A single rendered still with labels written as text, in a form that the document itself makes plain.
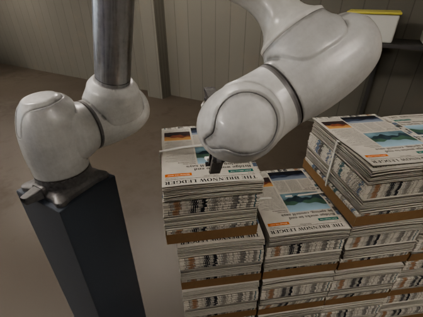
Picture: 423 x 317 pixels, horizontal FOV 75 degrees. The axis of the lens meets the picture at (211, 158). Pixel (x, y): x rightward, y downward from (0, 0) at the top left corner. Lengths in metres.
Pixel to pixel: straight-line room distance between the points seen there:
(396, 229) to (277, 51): 0.91
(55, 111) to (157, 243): 1.42
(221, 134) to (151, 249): 1.75
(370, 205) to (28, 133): 1.00
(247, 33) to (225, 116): 3.68
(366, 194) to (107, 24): 0.87
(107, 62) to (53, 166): 0.31
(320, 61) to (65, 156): 0.66
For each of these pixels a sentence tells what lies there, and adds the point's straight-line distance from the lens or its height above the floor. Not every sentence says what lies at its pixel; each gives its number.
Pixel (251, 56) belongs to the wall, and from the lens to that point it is 3.99.
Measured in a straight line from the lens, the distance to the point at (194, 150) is 0.90.
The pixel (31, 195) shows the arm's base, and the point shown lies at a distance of 0.90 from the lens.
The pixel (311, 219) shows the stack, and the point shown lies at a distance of 1.03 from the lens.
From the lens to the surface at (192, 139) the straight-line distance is 0.97.
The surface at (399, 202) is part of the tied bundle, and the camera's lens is 1.09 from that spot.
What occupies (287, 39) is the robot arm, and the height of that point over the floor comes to 1.45.
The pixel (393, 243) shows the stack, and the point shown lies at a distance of 1.24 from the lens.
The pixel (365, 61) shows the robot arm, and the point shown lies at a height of 1.43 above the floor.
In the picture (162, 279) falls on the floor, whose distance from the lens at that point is 1.86.
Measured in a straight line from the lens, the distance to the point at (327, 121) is 1.18.
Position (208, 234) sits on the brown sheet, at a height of 0.86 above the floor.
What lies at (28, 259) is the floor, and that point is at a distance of 2.27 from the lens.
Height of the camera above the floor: 1.50
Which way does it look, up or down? 31 degrees down
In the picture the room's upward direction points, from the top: straight up
